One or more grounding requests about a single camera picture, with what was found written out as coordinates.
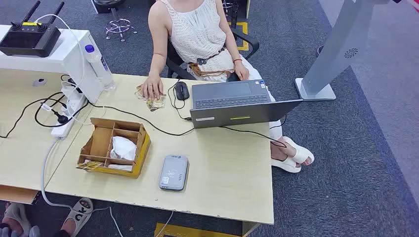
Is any person's right hand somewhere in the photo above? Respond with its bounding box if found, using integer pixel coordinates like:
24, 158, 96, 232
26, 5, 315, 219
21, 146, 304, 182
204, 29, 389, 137
141, 74, 165, 101

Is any person's left hand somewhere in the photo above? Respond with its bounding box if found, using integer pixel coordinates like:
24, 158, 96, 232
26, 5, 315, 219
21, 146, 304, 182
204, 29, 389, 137
234, 61, 250, 82

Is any cardboard divider box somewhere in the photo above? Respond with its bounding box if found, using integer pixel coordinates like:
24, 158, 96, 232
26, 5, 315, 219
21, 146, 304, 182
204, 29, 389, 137
76, 118, 152, 179

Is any patterned room key card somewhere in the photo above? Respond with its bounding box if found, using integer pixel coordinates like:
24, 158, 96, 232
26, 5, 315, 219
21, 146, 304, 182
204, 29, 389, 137
76, 160, 105, 172

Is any person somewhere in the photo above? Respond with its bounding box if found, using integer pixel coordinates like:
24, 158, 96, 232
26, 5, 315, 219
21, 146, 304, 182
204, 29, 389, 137
0, 197, 94, 237
141, 0, 315, 174

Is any grey card reader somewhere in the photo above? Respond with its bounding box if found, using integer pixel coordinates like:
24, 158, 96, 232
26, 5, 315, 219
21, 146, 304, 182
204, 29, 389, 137
159, 154, 190, 192

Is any grey laptop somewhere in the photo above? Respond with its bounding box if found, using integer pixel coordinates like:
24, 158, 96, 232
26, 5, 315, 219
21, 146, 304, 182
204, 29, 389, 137
190, 79, 303, 129

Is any black computer mouse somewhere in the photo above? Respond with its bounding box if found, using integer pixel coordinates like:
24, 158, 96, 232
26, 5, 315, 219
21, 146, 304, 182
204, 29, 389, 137
174, 81, 191, 101

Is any black office chair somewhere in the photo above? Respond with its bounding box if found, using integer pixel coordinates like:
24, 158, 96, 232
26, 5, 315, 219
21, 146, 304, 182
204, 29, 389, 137
165, 28, 260, 82

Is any yellow floor tape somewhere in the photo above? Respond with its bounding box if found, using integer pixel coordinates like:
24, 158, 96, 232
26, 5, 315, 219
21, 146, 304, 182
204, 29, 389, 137
154, 222, 243, 237
227, 21, 250, 51

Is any clear water bottle blue cap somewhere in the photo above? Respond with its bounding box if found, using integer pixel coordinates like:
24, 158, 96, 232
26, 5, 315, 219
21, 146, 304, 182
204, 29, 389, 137
84, 44, 116, 91

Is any white crumpled bag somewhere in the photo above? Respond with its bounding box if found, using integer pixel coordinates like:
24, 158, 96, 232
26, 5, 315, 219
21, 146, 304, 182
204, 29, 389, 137
109, 136, 137, 161

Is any black stool chrome base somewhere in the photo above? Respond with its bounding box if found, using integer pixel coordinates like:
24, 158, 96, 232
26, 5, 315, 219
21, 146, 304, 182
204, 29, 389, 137
92, 0, 138, 42

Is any black adapter plug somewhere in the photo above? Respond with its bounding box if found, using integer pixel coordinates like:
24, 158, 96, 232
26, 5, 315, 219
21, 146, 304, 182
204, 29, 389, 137
67, 77, 83, 94

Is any white charger adapter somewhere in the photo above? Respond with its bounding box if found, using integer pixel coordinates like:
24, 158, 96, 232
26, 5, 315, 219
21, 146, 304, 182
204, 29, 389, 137
61, 85, 83, 103

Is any black power plug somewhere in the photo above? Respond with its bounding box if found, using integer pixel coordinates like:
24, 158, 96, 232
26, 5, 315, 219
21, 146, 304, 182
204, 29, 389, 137
50, 109, 69, 125

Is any white power strip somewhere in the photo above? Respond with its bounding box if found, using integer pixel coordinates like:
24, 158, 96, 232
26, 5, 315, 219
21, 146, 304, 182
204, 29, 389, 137
50, 92, 87, 140

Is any white sandal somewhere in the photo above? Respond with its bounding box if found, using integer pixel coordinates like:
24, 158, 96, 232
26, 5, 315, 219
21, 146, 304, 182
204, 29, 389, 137
271, 156, 302, 174
282, 136, 315, 165

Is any grey kiosk stand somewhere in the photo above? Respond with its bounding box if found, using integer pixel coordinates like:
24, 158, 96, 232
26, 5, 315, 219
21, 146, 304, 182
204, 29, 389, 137
294, 0, 403, 101

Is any black remote controller with antennas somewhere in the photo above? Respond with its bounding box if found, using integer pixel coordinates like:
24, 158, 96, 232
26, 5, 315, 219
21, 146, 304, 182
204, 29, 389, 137
0, 0, 65, 58

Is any white slipper black print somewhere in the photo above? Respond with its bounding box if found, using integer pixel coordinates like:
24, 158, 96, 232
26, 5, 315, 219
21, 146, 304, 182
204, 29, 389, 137
62, 197, 94, 237

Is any black mouse cable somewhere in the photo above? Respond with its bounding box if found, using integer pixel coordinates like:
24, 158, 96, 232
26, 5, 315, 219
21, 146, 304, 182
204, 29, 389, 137
167, 78, 193, 121

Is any black laptop power cable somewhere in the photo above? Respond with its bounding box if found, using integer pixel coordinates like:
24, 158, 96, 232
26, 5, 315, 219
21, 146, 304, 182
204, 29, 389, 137
87, 102, 288, 149

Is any white charging cable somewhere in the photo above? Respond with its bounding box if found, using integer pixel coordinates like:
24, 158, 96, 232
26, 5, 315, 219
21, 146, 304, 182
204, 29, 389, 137
34, 13, 86, 110

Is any black looped cable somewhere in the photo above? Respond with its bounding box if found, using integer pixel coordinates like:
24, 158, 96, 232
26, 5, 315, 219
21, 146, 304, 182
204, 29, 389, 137
34, 92, 89, 129

